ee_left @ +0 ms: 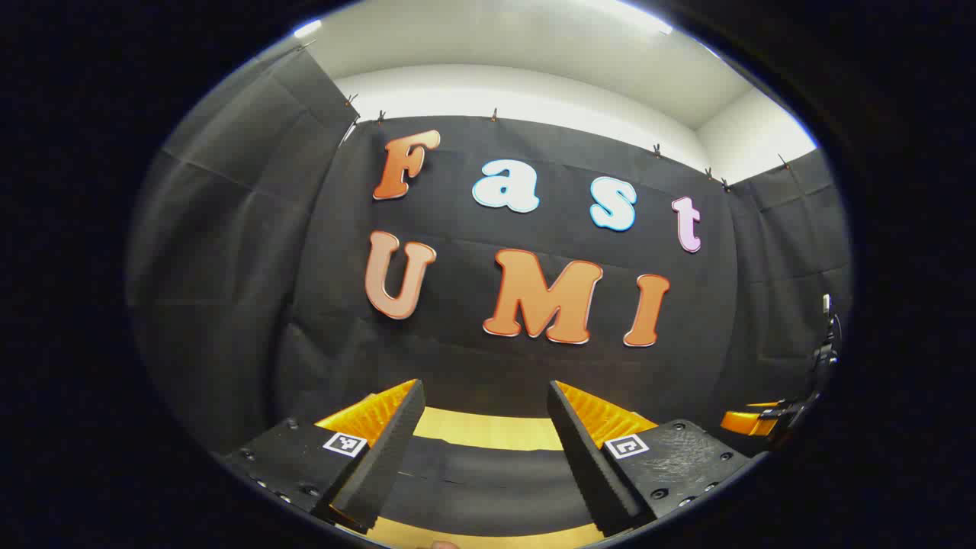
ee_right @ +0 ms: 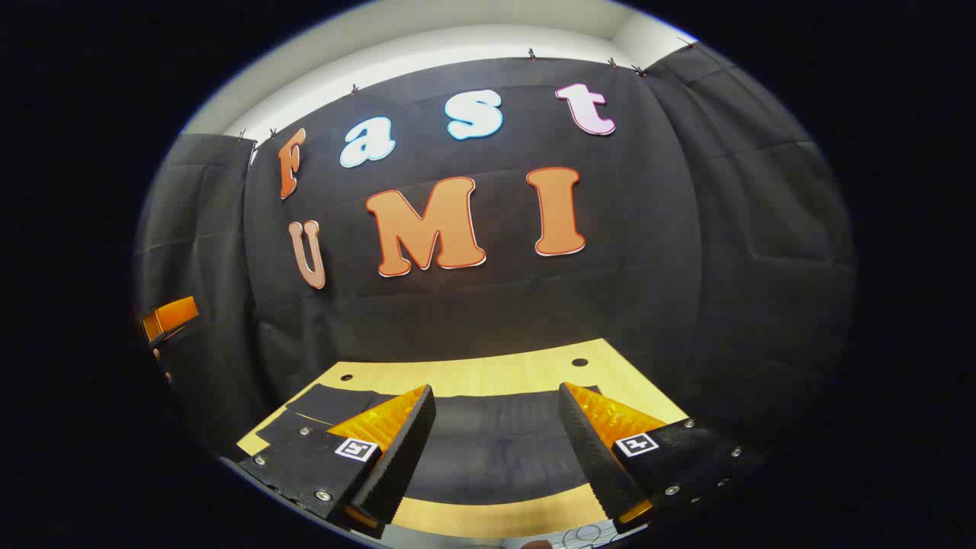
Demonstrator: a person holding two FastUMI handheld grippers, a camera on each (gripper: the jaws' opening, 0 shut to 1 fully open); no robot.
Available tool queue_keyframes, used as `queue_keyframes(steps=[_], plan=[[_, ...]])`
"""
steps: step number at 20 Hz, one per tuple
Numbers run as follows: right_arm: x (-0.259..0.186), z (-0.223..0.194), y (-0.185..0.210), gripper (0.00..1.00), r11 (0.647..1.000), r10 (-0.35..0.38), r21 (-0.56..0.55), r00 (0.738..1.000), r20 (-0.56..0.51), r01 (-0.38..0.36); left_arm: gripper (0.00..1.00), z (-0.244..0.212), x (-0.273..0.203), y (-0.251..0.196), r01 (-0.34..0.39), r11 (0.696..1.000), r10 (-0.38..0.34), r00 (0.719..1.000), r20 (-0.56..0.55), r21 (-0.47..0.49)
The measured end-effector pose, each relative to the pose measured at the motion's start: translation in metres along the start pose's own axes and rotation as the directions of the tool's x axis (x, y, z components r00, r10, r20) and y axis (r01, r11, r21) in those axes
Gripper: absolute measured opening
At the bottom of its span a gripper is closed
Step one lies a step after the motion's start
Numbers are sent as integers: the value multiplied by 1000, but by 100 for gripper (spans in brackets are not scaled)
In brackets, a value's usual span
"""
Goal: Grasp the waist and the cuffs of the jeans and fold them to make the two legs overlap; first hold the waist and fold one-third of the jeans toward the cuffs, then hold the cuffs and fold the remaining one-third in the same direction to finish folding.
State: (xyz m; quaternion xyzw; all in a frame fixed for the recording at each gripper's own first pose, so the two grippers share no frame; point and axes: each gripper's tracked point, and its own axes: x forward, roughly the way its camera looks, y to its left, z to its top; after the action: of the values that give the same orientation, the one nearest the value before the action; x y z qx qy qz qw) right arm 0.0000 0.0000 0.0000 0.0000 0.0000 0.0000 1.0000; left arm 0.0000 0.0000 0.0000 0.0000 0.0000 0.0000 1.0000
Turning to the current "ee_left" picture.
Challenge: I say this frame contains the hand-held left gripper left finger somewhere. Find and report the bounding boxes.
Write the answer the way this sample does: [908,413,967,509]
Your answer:
[221,379,426,535]

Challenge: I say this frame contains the dark blue jeans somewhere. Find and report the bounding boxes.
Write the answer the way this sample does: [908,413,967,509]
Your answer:
[377,435,611,537]

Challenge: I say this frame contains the black backdrop cloth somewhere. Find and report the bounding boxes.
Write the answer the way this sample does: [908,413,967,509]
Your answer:
[126,46,853,458]

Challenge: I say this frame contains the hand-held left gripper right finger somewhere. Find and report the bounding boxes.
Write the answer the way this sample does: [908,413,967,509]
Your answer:
[546,380,756,537]

